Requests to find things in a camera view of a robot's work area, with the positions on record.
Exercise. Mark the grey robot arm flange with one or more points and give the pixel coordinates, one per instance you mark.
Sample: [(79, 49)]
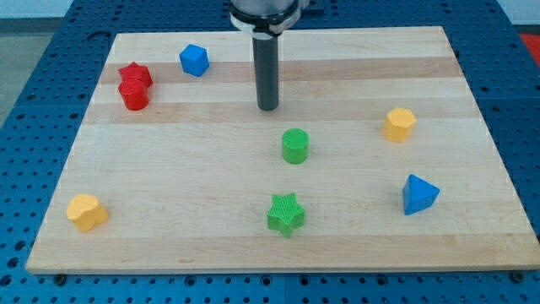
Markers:
[(265, 19)]

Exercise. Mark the green cylinder block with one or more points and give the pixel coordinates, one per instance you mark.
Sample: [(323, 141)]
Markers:
[(295, 145)]

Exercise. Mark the light wooden board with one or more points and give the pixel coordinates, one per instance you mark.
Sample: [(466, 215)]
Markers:
[(188, 180)]

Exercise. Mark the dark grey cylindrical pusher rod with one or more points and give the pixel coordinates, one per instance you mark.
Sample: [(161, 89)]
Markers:
[(265, 56)]

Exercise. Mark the yellow hexagon block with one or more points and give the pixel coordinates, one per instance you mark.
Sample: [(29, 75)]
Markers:
[(399, 125)]

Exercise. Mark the red star block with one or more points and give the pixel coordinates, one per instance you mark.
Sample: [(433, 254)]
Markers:
[(136, 71)]

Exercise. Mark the blue triangle block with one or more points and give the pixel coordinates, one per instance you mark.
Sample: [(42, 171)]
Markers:
[(418, 195)]

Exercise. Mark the yellow heart block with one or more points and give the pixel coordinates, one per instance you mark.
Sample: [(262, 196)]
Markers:
[(85, 211)]

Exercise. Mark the green star block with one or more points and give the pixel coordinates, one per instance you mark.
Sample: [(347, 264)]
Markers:
[(285, 214)]

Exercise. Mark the red cylinder block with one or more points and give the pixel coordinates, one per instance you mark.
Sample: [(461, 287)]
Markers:
[(134, 94)]

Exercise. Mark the blue cube block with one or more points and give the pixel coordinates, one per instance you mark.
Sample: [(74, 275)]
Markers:
[(194, 60)]

